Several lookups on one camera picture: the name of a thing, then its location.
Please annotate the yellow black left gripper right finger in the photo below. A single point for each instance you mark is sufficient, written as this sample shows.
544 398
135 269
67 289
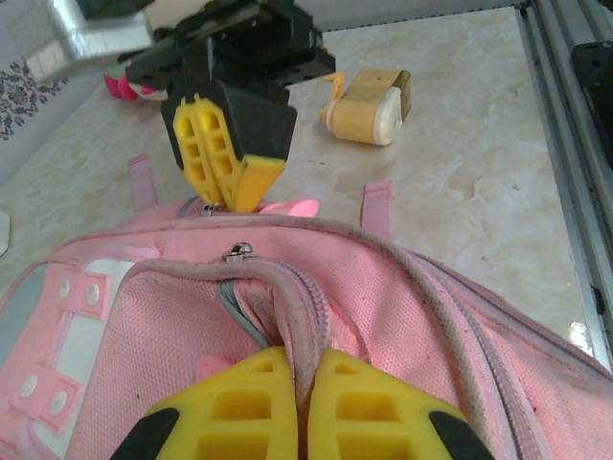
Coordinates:
378 417

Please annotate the pink backpack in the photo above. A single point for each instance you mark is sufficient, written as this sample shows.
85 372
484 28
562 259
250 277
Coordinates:
383 311

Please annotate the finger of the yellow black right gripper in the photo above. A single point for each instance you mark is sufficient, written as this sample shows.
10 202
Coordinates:
189 139
258 129

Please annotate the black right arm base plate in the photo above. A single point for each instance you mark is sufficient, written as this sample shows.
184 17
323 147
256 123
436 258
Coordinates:
596 96

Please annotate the tan tape dispenser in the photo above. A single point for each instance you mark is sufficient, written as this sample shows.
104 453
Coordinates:
364 115

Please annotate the white pink green plush toy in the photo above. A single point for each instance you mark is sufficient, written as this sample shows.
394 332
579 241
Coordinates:
117 84

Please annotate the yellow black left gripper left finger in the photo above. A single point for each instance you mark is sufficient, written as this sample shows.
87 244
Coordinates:
230 417

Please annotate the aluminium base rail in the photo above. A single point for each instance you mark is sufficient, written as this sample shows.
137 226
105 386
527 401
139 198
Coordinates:
546 72

